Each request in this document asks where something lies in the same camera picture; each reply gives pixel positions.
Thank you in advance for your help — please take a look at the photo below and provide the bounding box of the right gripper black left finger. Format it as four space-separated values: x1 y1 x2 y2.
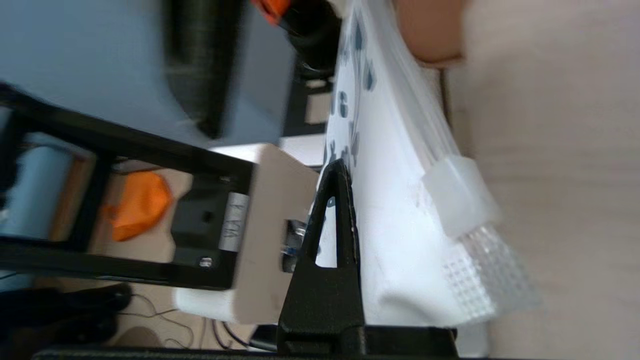
277 159 366 351

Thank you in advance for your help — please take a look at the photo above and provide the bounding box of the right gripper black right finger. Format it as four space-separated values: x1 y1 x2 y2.
365 327 458 357

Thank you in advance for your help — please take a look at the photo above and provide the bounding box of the white horse-print zipper pouch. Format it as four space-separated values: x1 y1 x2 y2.
315 0 541 328

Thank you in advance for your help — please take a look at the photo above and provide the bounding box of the orange bag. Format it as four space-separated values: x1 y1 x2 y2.
102 170 173 243

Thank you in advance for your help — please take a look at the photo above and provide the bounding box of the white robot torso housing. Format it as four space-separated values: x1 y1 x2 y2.
175 144 321 323

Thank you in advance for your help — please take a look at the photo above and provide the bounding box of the thin black floor wire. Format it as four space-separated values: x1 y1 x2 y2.
117 295 196 348

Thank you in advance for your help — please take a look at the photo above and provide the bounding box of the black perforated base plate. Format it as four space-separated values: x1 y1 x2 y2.
285 75 333 137

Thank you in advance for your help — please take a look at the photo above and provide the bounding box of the black robot torso frame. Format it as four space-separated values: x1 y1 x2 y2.
0 82 256 291

